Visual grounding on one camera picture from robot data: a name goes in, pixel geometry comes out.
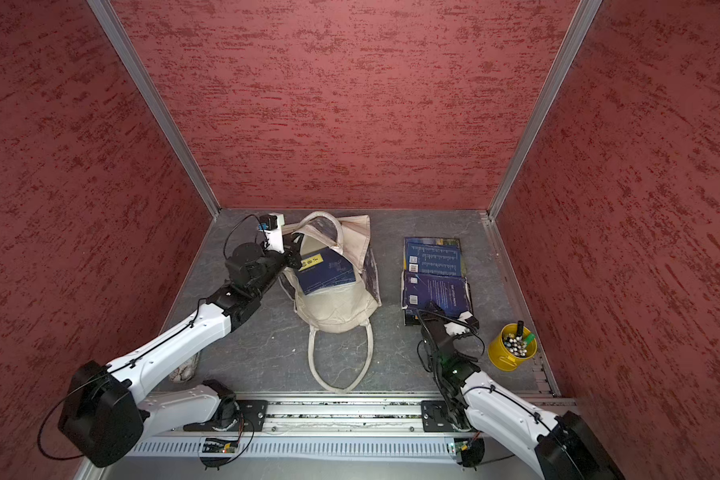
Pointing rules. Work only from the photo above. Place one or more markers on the aluminium front rail frame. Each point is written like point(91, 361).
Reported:
point(324, 428)

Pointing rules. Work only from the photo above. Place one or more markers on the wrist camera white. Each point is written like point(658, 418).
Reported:
point(465, 324)
point(271, 225)

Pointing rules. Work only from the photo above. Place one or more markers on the white rolled cloth object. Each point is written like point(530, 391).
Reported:
point(185, 371)

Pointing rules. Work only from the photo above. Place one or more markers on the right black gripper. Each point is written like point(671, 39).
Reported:
point(432, 318)

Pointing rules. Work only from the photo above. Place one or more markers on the blue book white text back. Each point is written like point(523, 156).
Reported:
point(434, 256)

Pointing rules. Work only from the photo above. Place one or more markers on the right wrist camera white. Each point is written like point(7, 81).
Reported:
point(465, 324)

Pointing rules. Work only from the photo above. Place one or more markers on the yellow cup with batteries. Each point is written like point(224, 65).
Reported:
point(514, 345)

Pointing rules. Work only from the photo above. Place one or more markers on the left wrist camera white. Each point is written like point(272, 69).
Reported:
point(271, 225)

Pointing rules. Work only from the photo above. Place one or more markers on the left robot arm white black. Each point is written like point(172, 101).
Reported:
point(110, 408)

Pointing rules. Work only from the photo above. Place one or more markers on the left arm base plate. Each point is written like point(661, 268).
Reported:
point(234, 417)

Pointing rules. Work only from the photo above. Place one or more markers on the circuit board with wires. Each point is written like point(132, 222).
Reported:
point(218, 452)
point(467, 453)

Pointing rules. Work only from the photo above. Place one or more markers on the right circuit board with wires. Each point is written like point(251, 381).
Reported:
point(467, 453)

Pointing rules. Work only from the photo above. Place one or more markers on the black book yellow chinese title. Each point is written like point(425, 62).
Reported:
point(411, 318)

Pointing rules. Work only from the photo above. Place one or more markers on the left circuit board with wires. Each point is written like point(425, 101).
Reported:
point(218, 452)

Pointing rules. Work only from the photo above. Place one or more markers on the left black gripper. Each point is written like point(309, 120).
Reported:
point(292, 249)

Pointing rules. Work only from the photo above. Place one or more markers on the right corner aluminium post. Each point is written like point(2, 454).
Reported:
point(579, 26)

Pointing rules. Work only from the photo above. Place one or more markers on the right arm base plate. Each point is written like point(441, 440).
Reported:
point(436, 418)

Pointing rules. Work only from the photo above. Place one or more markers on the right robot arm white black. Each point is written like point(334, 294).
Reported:
point(554, 446)

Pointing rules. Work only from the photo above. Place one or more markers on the corner aluminium post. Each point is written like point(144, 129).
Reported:
point(579, 26)
point(114, 30)

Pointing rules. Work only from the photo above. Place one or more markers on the left corner aluminium post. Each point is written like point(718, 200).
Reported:
point(114, 30)

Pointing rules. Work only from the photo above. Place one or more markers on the cream canvas tote bag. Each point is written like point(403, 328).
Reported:
point(343, 308)

